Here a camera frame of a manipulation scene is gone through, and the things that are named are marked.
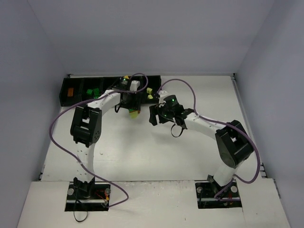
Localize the green lime brown lego cluster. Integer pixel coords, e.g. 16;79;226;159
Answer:
128;109;140;119

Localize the lime rounded lego brick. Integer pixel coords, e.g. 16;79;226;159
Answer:
146;87;152;94

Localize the green small lego brick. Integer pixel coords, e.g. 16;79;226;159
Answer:
86;89;93;96

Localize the orange lego brick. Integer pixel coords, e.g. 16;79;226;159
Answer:
67;88;74;97

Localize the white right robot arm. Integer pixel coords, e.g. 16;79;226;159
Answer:
149;94;253;187

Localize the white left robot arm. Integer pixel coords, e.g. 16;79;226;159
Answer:
70;76;147;199

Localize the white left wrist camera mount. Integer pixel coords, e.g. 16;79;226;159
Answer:
130;80;141;92

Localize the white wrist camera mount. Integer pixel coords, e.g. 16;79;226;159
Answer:
130;80;141;92
158;90;170;108

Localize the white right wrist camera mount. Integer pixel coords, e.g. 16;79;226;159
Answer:
158;90;170;108

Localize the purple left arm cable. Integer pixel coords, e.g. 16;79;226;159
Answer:
48;73;129;207

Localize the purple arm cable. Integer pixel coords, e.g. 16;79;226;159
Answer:
158;79;261;200
48;73;129;207

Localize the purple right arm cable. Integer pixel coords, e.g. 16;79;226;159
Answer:
158;79;261;200

